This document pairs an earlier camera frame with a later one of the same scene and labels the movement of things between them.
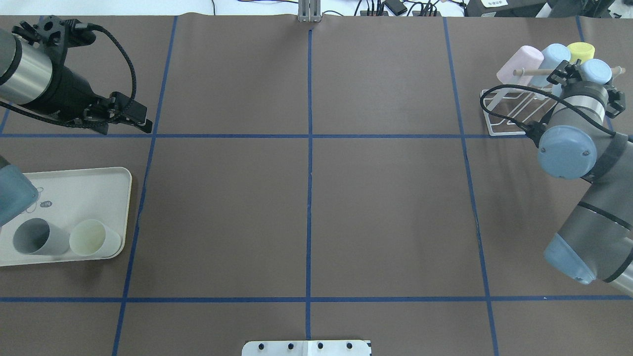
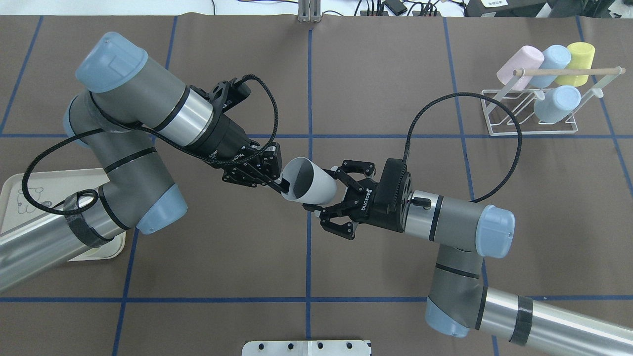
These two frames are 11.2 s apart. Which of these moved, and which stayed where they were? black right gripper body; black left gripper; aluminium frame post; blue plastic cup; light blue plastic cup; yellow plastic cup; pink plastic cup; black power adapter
Moved: blue plastic cup; black left gripper; black right gripper body
Stayed: light blue plastic cup; black power adapter; aluminium frame post; pink plastic cup; yellow plastic cup
